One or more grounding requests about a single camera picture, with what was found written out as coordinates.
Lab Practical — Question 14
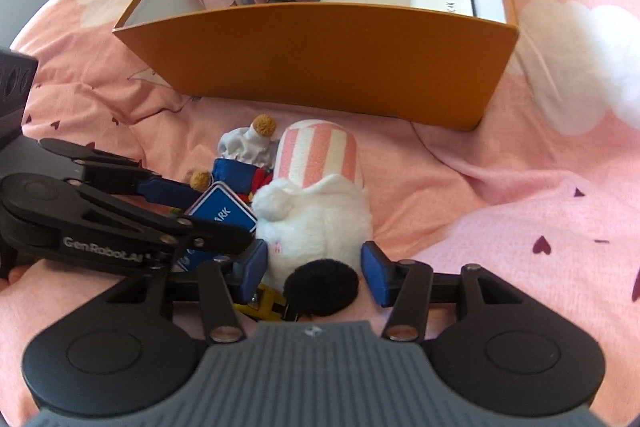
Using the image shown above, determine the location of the white plush with striped hat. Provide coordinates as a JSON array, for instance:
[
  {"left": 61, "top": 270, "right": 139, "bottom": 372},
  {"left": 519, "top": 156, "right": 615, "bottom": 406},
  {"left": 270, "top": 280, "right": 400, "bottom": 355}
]
[{"left": 250, "top": 118, "right": 373, "bottom": 315}]

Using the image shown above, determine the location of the orange cardboard box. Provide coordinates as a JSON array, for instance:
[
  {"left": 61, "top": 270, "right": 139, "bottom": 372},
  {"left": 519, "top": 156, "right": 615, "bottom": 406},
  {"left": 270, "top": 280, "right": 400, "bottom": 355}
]
[{"left": 112, "top": 0, "right": 521, "bottom": 131}]

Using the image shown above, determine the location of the pink cloud print blanket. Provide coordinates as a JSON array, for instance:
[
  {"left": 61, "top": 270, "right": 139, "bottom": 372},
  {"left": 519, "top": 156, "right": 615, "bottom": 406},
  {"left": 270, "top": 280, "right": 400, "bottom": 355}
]
[{"left": 0, "top": 0, "right": 640, "bottom": 427}]

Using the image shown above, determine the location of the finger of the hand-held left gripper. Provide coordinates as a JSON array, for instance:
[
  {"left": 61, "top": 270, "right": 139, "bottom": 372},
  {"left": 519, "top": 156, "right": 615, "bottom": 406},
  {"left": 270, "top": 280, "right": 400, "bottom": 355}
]
[
  {"left": 70, "top": 183, "right": 254, "bottom": 256},
  {"left": 39, "top": 138, "right": 202, "bottom": 208}
]

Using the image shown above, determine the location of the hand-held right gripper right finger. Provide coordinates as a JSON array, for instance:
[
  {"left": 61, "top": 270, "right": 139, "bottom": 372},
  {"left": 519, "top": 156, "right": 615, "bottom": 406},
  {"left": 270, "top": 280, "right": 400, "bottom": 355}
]
[{"left": 360, "top": 241, "right": 526, "bottom": 342}]

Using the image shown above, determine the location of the yellow plastic toy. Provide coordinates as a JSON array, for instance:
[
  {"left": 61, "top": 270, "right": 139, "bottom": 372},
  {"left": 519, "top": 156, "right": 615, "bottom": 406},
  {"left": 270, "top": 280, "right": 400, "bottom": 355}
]
[{"left": 232, "top": 284, "right": 301, "bottom": 323}]

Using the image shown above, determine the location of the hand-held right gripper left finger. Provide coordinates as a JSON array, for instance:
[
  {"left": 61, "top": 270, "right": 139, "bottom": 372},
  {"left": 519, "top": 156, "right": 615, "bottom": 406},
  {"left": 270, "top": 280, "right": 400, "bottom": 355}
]
[{"left": 102, "top": 239, "right": 269, "bottom": 343}]

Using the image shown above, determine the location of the clown plush toy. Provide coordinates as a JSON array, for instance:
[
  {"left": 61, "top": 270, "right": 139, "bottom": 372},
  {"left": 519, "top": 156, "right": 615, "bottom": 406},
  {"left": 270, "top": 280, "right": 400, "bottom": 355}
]
[{"left": 189, "top": 114, "right": 278, "bottom": 208}]

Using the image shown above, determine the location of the blue card box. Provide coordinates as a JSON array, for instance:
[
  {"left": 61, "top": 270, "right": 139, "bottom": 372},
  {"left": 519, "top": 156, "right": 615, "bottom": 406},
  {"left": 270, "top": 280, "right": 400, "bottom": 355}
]
[{"left": 172, "top": 182, "right": 258, "bottom": 273}]

